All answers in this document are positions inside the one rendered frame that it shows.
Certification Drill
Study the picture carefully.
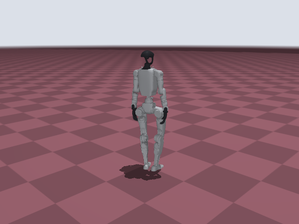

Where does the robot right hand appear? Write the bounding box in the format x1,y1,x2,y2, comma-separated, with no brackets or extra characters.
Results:
160,107,168,124

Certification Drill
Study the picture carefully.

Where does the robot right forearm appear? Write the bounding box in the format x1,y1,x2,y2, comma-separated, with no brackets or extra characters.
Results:
160,88,168,110

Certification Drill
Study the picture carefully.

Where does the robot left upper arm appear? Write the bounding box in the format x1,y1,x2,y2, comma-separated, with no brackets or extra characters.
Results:
133,70,140,93

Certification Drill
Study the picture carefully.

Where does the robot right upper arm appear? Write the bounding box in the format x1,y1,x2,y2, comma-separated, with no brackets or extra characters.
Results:
153,70,164,95

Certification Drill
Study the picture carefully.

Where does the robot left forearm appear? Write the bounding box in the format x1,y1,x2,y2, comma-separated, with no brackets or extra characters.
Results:
131,91,138,108

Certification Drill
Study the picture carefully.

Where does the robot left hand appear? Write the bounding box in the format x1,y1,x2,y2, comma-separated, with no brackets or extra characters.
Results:
132,105,138,121

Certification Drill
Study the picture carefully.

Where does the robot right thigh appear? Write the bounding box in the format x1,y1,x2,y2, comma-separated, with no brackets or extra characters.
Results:
153,106,166,143

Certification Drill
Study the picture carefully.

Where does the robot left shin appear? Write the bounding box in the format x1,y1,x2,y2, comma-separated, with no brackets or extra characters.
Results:
140,135,148,165

